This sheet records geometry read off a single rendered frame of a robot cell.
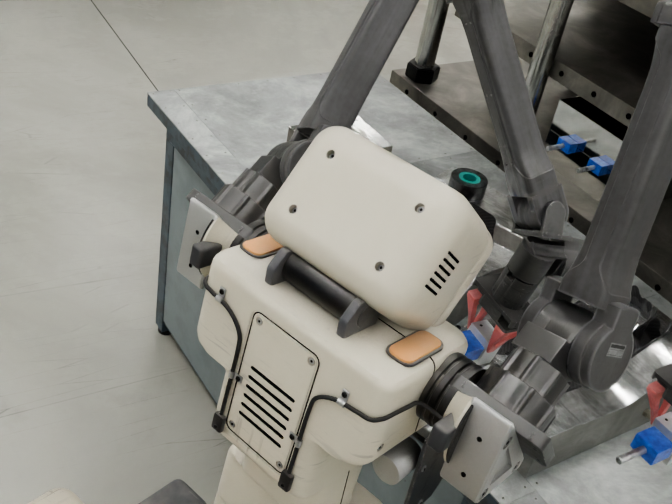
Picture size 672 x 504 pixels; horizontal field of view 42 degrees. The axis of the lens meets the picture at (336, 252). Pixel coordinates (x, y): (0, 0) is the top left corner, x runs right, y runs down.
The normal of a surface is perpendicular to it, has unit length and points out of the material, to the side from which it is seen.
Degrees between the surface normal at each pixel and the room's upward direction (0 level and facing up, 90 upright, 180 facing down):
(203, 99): 0
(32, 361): 0
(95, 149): 0
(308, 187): 48
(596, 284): 68
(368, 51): 57
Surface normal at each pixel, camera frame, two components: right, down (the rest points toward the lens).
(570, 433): 0.52, 0.57
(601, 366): 0.60, 0.32
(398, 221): -0.38, -0.29
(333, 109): 0.42, -0.08
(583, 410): 0.20, -0.81
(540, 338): -0.50, -0.57
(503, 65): 0.33, 0.12
